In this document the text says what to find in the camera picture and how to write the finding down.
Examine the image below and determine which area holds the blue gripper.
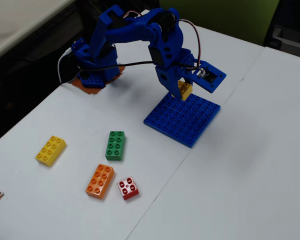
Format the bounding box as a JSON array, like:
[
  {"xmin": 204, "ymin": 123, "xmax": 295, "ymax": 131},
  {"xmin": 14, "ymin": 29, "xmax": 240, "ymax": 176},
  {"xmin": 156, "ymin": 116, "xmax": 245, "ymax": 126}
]
[{"xmin": 148, "ymin": 37, "xmax": 200, "ymax": 101}]

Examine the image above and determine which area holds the yellow 2x2 toy block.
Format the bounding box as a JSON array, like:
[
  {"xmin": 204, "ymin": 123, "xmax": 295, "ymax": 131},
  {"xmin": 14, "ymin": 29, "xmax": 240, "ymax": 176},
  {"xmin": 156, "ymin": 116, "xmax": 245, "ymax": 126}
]
[{"xmin": 171, "ymin": 79, "xmax": 194, "ymax": 102}]

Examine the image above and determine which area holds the blue perforated robot base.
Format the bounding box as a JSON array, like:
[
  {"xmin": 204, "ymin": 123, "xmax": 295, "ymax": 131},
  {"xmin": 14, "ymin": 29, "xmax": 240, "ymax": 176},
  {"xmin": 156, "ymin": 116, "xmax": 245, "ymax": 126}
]
[{"xmin": 70, "ymin": 37, "xmax": 121, "ymax": 89}]

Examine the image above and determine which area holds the green 2x4 toy block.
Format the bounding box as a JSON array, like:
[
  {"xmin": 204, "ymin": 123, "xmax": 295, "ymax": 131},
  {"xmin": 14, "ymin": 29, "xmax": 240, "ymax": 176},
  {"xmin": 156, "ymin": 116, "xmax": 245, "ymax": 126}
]
[{"xmin": 105, "ymin": 130, "xmax": 127, "ymax": 162}]

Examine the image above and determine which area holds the red 2x2 toy block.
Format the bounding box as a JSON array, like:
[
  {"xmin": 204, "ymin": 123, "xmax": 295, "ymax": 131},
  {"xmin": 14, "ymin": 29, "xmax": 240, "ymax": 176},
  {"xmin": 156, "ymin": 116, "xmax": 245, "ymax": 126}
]
[{"xmin": 116, "ymin": 176, "xmax": 140, "ymax": 201}]

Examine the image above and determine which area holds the orange 2x4 toy block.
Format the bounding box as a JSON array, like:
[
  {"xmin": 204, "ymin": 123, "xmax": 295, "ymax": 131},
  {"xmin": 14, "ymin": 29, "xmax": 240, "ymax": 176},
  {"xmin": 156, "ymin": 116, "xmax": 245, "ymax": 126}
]
[{"xmin": 85, "ymin": 163, "xmax": 115, "ymax": 200}]

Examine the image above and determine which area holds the yellow 2x4 toy block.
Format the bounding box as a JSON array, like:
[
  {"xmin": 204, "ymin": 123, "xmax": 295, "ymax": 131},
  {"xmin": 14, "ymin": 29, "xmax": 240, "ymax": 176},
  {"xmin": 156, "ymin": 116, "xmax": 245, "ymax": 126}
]
[{"xmin": 34, "ymin": 135, "xmax": 67, "ymax": 168}]

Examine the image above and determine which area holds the blue 8x8 studded baseplate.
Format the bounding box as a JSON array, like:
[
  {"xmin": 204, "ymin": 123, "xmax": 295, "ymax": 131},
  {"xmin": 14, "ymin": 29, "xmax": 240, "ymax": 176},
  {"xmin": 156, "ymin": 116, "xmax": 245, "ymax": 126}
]
[{"xmin": 143, "ymin": 91, "xmax": 222, "ymax": 149}]

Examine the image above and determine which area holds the green chair back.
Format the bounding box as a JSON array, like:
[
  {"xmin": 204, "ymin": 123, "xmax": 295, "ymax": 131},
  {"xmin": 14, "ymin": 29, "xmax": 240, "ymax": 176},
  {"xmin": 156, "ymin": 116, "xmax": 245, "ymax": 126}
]
[{"xmin": 159, "ymin": 0, "xmax": 281, "ymax": 47}]

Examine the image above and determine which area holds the black chair caster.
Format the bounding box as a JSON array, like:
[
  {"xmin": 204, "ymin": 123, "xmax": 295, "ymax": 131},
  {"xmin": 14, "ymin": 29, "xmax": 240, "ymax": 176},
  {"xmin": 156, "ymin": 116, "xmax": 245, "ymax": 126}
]
[{"xmin": 266, "ymin": 38, "xmax": 283, "ymax": 50}]

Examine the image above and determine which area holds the white background table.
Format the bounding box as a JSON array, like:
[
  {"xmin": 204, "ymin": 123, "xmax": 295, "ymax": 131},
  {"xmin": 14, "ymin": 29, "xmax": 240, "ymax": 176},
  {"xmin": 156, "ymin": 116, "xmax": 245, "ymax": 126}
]
[{"xmin": 0, "ymin": 0, "xmax": 77, "ymax": 65}]

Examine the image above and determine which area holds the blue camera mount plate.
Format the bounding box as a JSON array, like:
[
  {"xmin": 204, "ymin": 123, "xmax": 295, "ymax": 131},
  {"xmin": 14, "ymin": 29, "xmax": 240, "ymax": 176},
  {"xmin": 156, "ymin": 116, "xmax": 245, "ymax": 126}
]
[{"xmin": 189, "ymin": 59, "xmax": 228, "ymax": 95}]

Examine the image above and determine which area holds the tricolour gripper servo wire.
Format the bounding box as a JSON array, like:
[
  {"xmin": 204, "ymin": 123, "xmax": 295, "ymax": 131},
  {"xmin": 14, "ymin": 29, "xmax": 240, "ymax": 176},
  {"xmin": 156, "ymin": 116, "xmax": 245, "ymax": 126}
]
[{"xmin": 176, "ymin": 19, "xmax": 206, "ymax": 76}]

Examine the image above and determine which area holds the tricolour arm servo wire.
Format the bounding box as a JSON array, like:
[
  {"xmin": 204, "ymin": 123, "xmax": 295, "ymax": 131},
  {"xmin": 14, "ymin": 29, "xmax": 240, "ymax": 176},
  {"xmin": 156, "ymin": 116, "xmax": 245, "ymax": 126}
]
[{"xmin": 123, "ymin": 9, "xmax": 144, "ymax": 19}]

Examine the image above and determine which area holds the white cable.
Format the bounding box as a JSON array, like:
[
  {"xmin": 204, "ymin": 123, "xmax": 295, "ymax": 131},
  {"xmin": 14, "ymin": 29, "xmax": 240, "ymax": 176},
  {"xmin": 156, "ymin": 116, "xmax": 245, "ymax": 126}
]
[{"xmin": 57, "ymin": 48, "xmax": 75, "ymax": 84}]

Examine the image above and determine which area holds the grey metal frame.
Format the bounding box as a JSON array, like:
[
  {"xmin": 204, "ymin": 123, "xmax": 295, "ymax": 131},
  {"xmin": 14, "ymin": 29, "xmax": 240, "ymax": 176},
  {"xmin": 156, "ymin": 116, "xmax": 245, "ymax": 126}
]
[{"xmin": 263, "ymin": 24, "xmax": 300, "ymax": 61}]

